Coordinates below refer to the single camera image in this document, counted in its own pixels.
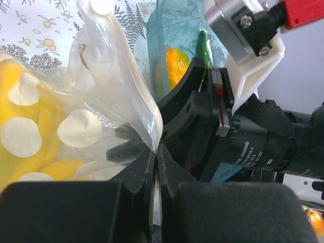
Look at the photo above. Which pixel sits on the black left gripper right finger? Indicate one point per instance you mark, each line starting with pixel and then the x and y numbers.
pixel 192 211

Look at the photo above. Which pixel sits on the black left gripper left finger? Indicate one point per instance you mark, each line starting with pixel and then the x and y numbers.
pixel 117 210

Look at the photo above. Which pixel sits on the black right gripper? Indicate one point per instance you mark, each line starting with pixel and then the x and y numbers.
pixel 197 118

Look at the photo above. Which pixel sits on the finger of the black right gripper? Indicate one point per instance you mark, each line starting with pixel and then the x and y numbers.
pixel 126 152

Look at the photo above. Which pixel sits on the polka dot zip top bag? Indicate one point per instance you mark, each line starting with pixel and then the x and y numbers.
pixel 101 88

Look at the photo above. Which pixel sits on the yellow orange fake mango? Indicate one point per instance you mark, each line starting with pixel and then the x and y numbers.
pixel 177 63

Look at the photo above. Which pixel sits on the green fake chili pepper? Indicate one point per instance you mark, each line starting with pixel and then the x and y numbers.
pixel 202 49

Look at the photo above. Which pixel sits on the yellow fake food in bag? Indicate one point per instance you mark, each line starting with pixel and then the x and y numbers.
pixel 30 116

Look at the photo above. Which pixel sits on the clear teal plastic tray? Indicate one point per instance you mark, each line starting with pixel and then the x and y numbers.
pixel 176 24

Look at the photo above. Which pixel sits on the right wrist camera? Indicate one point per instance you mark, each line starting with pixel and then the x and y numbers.
pixel 249 31

